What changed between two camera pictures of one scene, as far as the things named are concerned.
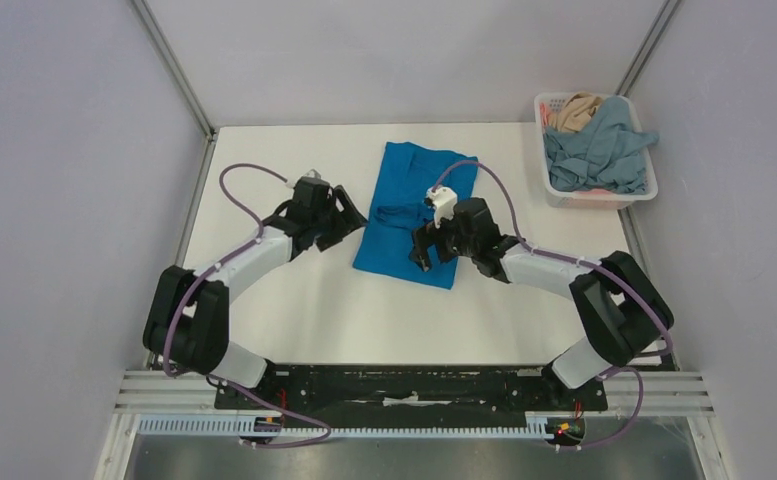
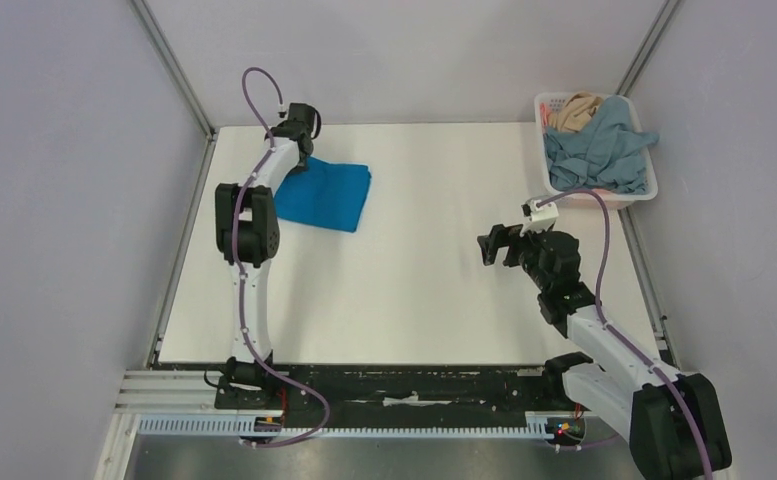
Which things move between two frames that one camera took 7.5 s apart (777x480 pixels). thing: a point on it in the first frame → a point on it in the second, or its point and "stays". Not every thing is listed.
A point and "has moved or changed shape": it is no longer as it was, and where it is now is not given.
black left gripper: (353, 220) → (302, 165)
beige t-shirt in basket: (576, 113) stays
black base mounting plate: (408, 392) stays
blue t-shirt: (398, 209) has moved or changed shape
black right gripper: (437, 241) → (513, 246)
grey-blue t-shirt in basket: (607, 155) stays
